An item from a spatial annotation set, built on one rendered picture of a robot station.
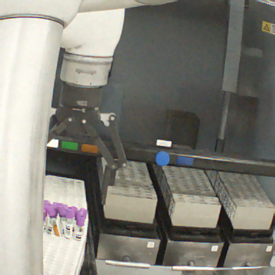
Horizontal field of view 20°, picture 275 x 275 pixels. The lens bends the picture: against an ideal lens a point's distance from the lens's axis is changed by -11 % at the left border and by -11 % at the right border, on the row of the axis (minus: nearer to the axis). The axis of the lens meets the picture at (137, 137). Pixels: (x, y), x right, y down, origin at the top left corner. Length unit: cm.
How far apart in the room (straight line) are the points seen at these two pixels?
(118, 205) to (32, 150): 105
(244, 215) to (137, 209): 26
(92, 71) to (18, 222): 68
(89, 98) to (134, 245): 47
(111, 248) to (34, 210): 101
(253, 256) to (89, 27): 75
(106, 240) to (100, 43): 54
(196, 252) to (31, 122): 107
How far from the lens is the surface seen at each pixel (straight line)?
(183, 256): 185
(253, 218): 193
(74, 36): 143
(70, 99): 147
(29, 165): 82
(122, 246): 182
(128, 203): 187
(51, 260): 141
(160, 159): 182
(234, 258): 188
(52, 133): 150
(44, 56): 84
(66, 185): 192
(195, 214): 190
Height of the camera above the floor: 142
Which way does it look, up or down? 13 degrees down
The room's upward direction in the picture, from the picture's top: 9 degrees clockwise
